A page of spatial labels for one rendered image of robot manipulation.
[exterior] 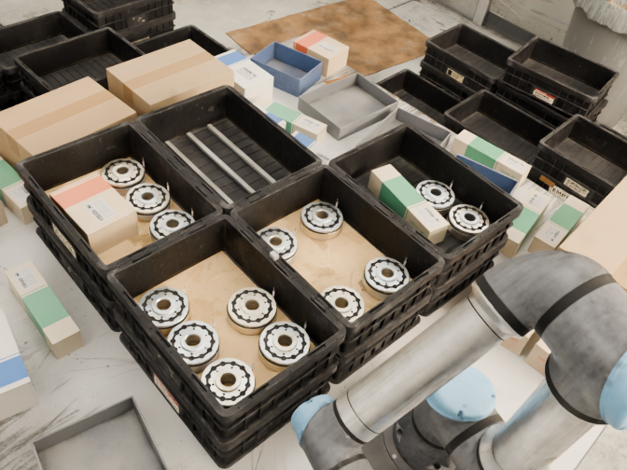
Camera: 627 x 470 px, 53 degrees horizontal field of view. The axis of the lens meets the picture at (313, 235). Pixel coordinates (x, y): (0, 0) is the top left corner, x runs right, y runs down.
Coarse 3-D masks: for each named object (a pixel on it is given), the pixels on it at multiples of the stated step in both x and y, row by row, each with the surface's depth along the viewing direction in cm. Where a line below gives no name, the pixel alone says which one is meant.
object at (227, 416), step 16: (208, 224) 137; (176, 240) 133; (144, 256) 129; (112, 272) 125; (288, 272) 131; (112, 288) 125; (304, 288) 128; (128, 304) 121; (320, 304) 126; (144, 320) 119; (336, 320) 124; (160, 336) 117; (336, 336) 121; (176, 352) 115; (320, 352) 118; (176, 368) 115; (288, 368) 115; (304, 368) 118; (192, 384) 111; (272, 384) 113; (208, 400) 109; (240, 400) 110; (256, 400) 111; (224, 416) 107
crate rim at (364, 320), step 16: (304, 176) 151; (336, 176) 153; (272, 192) 146; (240, 208) 142; (240, 224) 138; (400, 224) 144; (256, 240) 136; (416, 240) 142; (432, 256) 139; (432, 272) 135; (400, 288) 131; (416, 288) 134; (384, 304) 128; (368, 320) 125
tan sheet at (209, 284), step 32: (224, 256) 145; (192, 288) 137; (224, 288) 138; (192, 320) 132; (224, 320) 133; (288, 320) 135; (224, 352) 127; (256, 352) 128; (224, 384) 123; (256, 384) 123
